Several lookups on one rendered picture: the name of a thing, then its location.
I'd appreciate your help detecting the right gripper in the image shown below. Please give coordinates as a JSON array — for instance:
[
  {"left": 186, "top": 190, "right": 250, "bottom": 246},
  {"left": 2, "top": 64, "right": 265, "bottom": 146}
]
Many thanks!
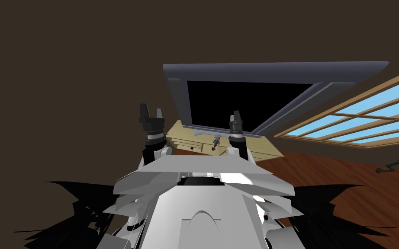
[{"left": 228, "top": 110, "right": 244, "bottom": 134}]

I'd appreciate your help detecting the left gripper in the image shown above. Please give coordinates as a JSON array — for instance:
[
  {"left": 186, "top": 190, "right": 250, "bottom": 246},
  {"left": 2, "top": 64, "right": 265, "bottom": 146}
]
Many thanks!
[{"left": 138, "top": 103, "right": 166, "bottom": 132}]

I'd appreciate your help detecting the grey flat screen television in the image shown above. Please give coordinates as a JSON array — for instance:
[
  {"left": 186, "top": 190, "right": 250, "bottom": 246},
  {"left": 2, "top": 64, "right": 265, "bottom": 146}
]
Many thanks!
[{"left": 162, "top": 61, "right": 390, "bottom": 137}]

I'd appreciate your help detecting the light wooden television cabinet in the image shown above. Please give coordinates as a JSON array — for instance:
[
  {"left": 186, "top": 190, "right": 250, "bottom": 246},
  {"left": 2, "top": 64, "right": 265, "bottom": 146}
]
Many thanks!
[{"left": 164, "top": 119, "right": 285, "bottom": 163}]

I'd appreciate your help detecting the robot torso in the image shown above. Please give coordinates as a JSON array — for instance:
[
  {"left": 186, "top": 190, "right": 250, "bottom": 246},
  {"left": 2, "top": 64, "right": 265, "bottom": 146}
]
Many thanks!
[{"left": 102, "top": 153, "right": 306, "bottom": 249}]

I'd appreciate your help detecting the wooden framed window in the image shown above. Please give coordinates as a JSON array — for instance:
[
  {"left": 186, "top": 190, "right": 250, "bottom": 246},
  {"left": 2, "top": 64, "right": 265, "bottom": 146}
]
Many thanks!
[{"left": 274, "top": 64, "right": 399, "bottom": 150}]

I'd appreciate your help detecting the dark grey bent object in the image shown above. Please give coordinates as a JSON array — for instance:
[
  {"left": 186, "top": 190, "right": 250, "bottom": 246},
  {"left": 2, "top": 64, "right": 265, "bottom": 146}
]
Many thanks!
[{"left": 375, "top": 159, "right": 399, "bottom": 175}]

